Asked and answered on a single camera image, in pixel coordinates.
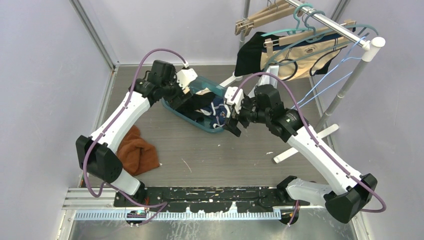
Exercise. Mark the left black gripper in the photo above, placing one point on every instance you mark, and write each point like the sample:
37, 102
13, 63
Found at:
174, 100

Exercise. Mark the teal plastic hanger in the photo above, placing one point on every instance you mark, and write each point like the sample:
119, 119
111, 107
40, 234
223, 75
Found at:
291, 30

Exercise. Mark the beige underwear navy trim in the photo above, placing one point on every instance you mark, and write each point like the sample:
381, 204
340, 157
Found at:
306, 59

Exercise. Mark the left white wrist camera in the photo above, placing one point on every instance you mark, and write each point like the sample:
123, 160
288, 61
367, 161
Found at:
184, 77

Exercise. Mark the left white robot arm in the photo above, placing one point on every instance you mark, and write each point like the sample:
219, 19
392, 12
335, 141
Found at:
97, 153

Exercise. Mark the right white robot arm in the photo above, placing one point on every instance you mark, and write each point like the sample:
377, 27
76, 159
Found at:
346, 192

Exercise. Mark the wooden hangers at back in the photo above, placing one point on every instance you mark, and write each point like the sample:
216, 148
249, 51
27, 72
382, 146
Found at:
276, 10

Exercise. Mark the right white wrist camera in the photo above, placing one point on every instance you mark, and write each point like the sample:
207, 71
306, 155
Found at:
233, 98

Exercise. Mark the teal plastic basket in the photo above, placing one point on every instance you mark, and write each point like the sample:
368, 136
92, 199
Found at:
200, 86

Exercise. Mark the brown towel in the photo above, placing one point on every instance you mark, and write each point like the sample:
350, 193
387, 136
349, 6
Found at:
136, 154

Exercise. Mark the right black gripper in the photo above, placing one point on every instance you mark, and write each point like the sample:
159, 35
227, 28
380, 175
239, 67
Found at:
231, 125

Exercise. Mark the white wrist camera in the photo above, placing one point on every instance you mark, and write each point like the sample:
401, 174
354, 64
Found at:
233, 98
184, 77

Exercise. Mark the white clothes rack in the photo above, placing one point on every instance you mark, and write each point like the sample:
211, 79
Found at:
376, 44

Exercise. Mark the black underwear beige waistband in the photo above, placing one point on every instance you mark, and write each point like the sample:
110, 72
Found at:
198, 106

